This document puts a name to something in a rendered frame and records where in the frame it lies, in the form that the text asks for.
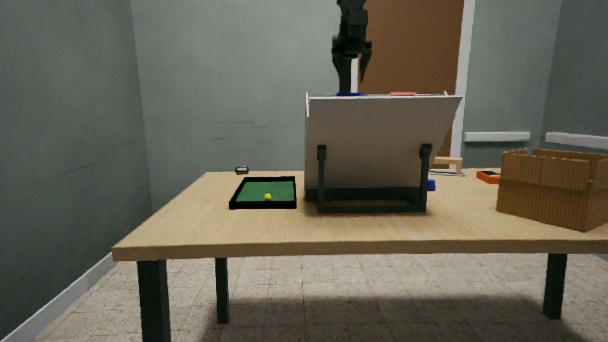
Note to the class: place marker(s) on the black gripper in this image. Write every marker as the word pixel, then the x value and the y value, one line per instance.
pixel 350 50

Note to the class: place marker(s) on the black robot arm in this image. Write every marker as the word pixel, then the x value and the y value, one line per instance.
pixel 351 29

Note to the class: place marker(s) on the green tray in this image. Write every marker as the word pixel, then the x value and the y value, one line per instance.
pixel 251 191

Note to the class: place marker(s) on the blue round plug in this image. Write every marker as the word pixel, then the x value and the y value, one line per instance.
pixel 431 185

